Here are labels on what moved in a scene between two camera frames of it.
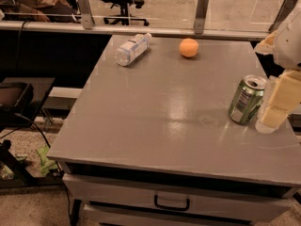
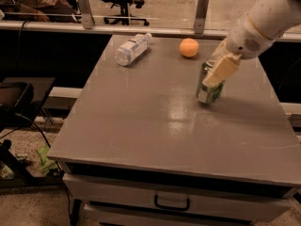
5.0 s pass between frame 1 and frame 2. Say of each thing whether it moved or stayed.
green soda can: moved
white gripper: moved
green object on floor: stayed
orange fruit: stayed
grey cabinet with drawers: stayed
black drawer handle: stayed
